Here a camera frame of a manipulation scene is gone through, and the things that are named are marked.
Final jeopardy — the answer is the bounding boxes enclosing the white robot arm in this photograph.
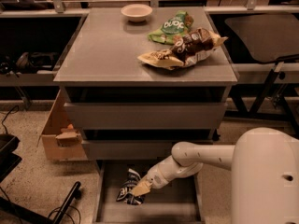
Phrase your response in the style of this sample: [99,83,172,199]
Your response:
[132,127,299,224]

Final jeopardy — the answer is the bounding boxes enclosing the black headphones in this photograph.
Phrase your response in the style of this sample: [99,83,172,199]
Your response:
[0,52,60,75]

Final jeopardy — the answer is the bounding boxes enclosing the white ceramic bowl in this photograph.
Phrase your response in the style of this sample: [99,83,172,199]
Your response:
[121,4,152,22]

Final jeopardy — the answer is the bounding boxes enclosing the brown and white chip bag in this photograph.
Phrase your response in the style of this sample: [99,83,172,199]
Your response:
[137,27,228,70]

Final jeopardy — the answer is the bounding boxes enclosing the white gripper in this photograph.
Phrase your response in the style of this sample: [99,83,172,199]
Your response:
[131,168,169,196]

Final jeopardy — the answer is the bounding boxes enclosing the open grey bottom drawer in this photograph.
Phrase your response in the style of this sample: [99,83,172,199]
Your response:
[95,160,201,224]

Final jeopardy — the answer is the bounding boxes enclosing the grey middle drawer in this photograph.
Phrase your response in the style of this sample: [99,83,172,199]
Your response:
[80,139,214,161]

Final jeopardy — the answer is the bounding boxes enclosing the grey drawer cabinet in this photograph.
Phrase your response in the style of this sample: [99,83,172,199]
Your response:
[52,7,239,161]

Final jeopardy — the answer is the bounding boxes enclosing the green chip bag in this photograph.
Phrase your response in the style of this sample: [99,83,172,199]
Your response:
[148,10,193,45]

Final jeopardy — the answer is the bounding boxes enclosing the black chair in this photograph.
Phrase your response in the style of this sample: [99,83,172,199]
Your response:
[225,13,299,119]

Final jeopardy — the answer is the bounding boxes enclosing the blue chip bag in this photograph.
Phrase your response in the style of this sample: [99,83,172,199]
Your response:
[116,168,145,205]

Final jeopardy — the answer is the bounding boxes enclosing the grey top drawer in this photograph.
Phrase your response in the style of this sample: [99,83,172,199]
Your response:
[64,103,227,130]

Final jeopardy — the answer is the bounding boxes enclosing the black stand with cables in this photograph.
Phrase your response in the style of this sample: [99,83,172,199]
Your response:
[0,134,82,224]

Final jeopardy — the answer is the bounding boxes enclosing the cardboard box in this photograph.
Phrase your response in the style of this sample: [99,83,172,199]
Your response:
[41,91,86,161]

